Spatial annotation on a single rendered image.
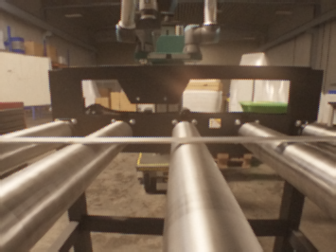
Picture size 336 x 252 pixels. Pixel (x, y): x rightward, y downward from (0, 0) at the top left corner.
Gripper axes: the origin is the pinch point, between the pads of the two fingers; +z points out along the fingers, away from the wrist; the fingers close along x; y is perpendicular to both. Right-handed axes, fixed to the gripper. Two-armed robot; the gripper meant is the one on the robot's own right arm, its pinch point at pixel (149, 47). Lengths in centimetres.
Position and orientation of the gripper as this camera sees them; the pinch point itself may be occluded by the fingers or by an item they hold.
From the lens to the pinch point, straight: 100.4
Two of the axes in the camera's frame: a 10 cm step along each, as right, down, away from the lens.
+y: -0.4, 1.8, -9.8
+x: 10.0, 0.1, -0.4
